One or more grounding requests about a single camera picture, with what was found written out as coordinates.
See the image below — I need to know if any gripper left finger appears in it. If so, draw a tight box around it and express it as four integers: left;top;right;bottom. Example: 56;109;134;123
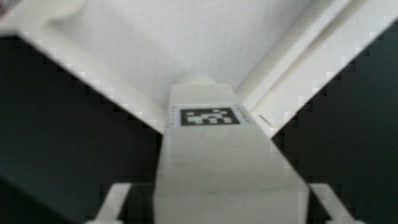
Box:
85;182;156;224

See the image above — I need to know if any white L-shaped fence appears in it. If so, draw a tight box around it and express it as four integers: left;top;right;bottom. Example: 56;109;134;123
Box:
252;0;398;136

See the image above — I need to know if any white desk leg back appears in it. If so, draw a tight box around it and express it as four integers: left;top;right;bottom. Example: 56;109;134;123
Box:
152;74;309;224

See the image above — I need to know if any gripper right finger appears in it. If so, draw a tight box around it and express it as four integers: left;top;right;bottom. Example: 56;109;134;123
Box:
309;183;365;224

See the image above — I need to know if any white desk top tray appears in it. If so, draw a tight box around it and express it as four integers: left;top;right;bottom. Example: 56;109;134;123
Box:
0;0;357;134

